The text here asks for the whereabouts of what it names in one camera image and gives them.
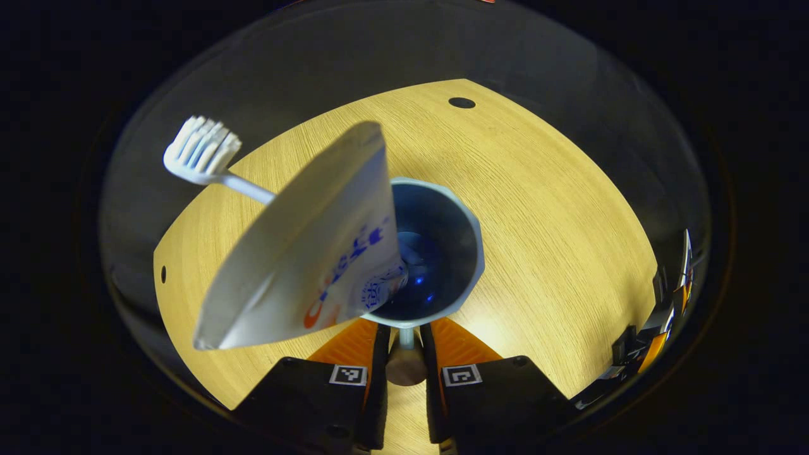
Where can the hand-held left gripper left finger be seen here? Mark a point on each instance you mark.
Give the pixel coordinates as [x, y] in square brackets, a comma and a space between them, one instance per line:
[381, 379]

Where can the white toothpaste tube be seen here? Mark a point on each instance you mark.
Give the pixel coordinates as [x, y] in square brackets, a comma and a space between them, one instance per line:
[303, 253]

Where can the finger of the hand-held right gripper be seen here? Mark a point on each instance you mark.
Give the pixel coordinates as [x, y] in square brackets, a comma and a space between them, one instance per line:
[654, 351]
[687, 278]

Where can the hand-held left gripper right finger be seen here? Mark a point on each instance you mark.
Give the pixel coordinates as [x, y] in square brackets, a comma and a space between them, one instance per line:
[431, 379]

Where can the white toothbrush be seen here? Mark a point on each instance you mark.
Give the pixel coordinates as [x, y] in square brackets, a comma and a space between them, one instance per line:
[202, 148]

